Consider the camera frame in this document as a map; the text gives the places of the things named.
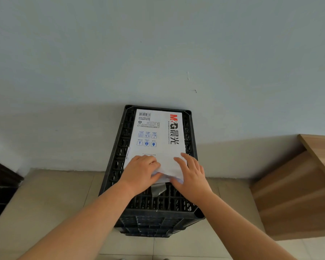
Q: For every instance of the person's right hand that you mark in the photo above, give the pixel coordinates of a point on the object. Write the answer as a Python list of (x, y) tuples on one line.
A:
[(192, 181)]

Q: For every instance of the person's left hand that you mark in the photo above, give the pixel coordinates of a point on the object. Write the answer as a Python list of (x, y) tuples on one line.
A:
[(139, 173)]

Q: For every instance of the person's right thumb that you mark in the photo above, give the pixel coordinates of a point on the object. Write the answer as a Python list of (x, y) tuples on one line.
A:
[(176, 181)]

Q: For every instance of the person's right middle finger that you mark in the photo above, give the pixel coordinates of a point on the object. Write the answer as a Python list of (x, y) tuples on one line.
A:
[(188, 159)]

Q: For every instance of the person's left thumb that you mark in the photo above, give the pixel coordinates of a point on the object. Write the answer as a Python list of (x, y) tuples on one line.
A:
[(157, 177)]

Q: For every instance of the white paper ream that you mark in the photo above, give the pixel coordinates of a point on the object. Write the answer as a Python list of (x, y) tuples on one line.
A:
[(157, 132)]

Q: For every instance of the person's right forearm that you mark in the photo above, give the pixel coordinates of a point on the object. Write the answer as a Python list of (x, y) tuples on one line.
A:
[(243, 227)]

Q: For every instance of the person's left forearm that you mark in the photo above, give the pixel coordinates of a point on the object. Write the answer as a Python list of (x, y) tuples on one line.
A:
[(78, 224)]

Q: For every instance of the black plastic crate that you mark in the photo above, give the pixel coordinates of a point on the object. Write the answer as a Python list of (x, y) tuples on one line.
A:
[(151, 205)]

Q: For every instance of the wooden desk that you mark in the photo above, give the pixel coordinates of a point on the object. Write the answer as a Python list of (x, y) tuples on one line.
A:
[(295, 192)]

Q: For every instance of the dark furniture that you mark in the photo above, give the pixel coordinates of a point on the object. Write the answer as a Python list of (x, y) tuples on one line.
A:
[(1, 186)]

